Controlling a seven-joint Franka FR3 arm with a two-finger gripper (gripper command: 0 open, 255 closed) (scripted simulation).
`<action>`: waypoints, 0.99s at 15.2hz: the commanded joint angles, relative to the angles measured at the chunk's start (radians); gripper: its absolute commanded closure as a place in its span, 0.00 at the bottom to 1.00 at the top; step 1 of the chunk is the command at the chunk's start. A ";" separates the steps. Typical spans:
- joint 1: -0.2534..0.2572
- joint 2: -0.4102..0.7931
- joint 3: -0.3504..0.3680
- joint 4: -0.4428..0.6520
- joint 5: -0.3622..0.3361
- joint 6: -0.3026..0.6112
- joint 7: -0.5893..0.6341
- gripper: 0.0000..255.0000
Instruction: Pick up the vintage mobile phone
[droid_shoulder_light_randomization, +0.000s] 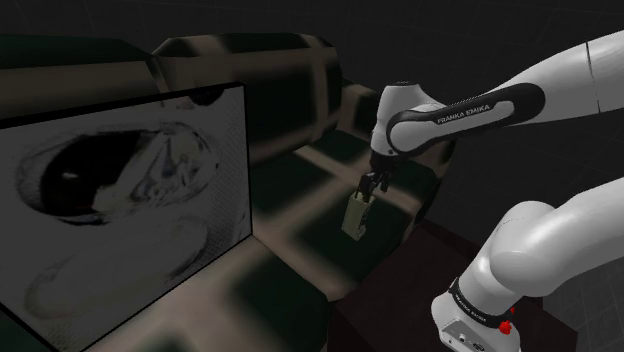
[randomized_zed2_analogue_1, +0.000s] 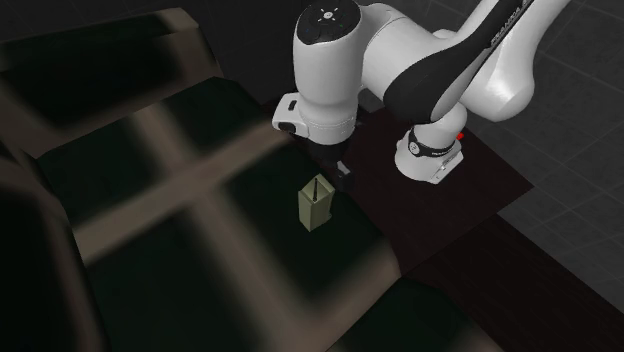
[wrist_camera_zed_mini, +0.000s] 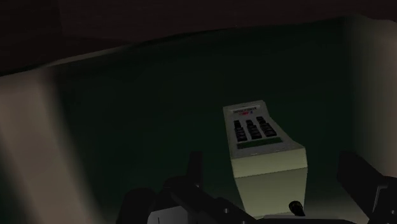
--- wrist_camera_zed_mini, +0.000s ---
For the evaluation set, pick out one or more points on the beige box with black keypad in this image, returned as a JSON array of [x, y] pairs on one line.
[[266, 176]]

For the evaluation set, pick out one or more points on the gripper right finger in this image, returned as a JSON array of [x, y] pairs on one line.
[[372, 189]]

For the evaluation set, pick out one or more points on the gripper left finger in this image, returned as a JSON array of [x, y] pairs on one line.
[[198, 198]]

